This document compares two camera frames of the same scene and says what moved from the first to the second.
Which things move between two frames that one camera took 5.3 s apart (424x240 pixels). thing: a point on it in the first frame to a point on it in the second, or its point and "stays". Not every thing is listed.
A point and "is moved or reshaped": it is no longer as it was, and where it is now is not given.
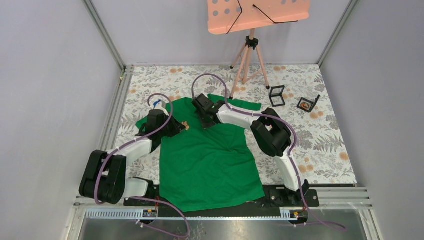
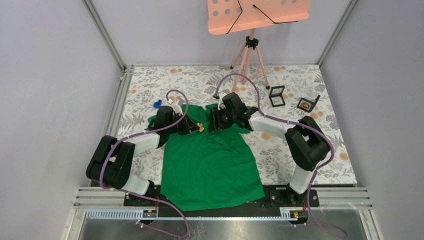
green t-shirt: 201,168 stays
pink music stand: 229,16 stays
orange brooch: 185,124 is moved or reshaped
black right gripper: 205,125 to 215,124
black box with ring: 306,105 stays
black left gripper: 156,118 to 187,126
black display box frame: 277,95 stays
